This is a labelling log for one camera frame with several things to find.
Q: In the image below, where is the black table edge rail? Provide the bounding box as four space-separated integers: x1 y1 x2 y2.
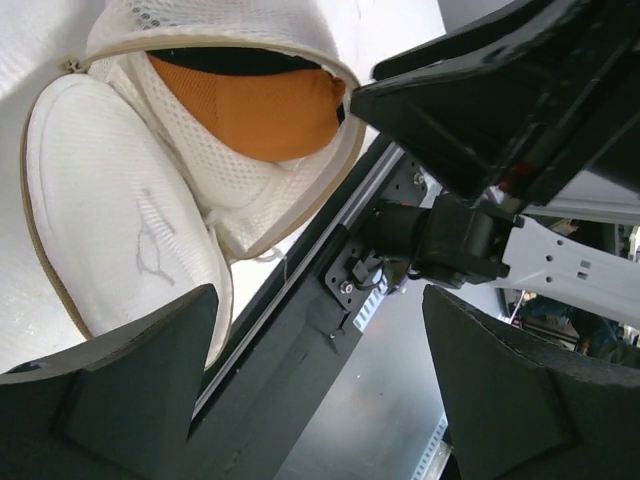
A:
177 135 402 479

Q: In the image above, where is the orange bra black trim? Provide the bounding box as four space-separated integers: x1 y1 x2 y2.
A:
147 47 346 163

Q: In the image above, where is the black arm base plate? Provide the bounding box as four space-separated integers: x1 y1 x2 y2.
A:
324 155 428 329

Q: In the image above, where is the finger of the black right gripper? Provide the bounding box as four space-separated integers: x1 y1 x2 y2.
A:
350 0 639 207

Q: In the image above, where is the metal front sheet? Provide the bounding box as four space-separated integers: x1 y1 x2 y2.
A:
277 282 447 479

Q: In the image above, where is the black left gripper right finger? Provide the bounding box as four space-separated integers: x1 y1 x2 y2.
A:
422 285 639 479

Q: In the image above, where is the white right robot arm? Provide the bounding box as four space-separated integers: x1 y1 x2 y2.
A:
350 1 639 326

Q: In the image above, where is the white mesh laundry bag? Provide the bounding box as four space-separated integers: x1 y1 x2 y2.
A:
21 1 365 362

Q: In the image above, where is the right white cable duct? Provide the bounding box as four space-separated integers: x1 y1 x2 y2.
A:
353 283 388 333

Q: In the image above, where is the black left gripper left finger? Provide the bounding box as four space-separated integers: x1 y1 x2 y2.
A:
1 285 218 479

